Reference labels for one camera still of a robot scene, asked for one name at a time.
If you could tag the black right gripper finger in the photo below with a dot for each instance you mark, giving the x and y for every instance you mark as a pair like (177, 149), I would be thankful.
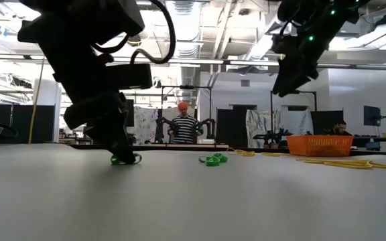
(290, 80)

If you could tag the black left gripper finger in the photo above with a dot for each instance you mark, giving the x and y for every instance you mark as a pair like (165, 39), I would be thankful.
(116, 140)

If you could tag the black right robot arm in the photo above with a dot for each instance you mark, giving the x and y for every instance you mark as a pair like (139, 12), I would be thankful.
(333, 15)

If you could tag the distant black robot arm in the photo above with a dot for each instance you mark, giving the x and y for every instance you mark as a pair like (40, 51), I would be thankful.
(163, 127)
(271, 137)
(209, 127)

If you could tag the small monitor on arm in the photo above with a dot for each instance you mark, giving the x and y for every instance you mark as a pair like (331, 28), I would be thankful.
(371, 115)

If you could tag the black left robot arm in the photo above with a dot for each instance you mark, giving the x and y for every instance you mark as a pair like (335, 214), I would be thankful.
(52, 8)

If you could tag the black computer monitor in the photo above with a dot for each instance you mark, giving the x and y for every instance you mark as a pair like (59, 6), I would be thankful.
(131, 114)

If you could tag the patterned white cloth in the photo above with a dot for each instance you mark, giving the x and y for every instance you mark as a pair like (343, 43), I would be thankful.
(146, 124)
(256, 125)

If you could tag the cluttered background desk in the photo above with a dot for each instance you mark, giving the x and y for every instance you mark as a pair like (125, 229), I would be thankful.
(72, 139)

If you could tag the person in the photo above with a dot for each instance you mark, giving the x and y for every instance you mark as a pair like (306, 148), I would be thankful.
(340, 129)
(184, 129)

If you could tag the orange plastic basket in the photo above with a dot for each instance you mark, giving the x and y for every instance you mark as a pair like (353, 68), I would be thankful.
(320, 145)

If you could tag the long ceiling light strip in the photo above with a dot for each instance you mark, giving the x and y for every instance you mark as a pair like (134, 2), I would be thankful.
(213, 62)

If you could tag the dark background desk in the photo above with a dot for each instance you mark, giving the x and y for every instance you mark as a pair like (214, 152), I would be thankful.
(367, 142)

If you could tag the black metal station frame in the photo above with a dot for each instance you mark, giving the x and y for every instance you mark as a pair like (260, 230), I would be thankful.
(186, 87)
(310, 91)

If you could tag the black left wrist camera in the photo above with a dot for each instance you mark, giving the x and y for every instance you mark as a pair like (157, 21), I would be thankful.
(119, 16)

